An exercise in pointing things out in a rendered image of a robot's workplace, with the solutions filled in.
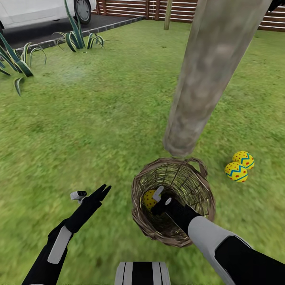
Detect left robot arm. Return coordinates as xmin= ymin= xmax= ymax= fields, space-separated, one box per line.
xmin=21 ymin=184 xmax=112 ymax=285

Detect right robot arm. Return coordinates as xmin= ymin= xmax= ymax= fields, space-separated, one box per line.
xmin=151 ymin=185 xmax=285 ymax=285

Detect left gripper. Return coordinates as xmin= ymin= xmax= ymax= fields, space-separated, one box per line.
xmin=74 ymin=184 xmax=112 ymax=224

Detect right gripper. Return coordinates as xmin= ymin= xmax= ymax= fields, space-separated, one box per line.
xmin=151 ymin=192 xmax=169 ymax=217

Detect easter egg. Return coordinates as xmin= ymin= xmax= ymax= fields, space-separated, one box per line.
xmin=232 ymin=151 xmax=255 ymax=170
xmin=143 ymin=189 xmax=157 ymax=214
xmin=225 ymin=162 xmax=248 ymax=182

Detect wicker basket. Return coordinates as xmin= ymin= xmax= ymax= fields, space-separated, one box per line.
xmin=131 ymin=157 xmax=216 ymax=248

